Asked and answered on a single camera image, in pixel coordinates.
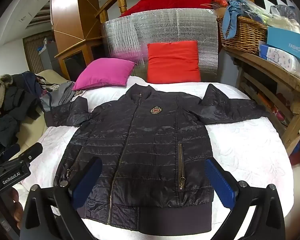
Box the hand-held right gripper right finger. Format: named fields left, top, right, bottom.
left=204, top=158, right=287, bottom=240

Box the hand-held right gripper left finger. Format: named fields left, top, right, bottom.
left=19, top=156, right=103, bottom=240

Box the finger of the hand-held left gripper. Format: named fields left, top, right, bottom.
left=19, top=142, right=43, bottom=162
left=0, top=144, right=21, bottom=159

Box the black puffer jacket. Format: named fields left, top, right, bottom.
left=44, top=83, right=270, bottom=233

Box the pile of dark clothes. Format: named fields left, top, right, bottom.
left=0, top=71, right=49, bottom=148

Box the person's left hand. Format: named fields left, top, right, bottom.
left=0, top=187, right=25, bottom=230

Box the white bed blanket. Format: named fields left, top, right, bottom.
left=15, top=75, right=294, bottom=240

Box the grey cloth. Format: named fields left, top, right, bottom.
left=40, top=81, right=77, bottom=112

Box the pink pillow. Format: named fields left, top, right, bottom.
left=72, top=58, right=136, bottom=91

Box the wooden table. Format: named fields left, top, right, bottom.
left=225, top=47, right=300, bottom=155

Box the red pillow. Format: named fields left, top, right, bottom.
left=146, top=41, right=202, bottom=83

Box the white printed pack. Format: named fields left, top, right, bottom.
left=259, top=44, right=300, bottom=80

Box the wooden cabinet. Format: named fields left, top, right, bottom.
left=50, top=0, right=104, bottom=80

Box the wicker basket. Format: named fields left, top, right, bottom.
left=216, top=15, right=268, bottom=55

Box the blue cardboard box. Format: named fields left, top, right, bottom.
left=266, top=26, right=300, bottom=67

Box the silver foil insulation mat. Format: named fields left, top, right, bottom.
left=101, top=8, right=219, bottom=82

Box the clear plastic bag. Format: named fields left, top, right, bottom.
left=269, top=4, right=300, bottom=35

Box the wooden stair railing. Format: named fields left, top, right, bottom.
left=95, top=0, right=284, bottom=24

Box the blue cloth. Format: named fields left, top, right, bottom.
left=221, top=0, right=258, bottom=40

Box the red decorative ornament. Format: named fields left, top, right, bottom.
left=201, top=0, right=230, bottom=13

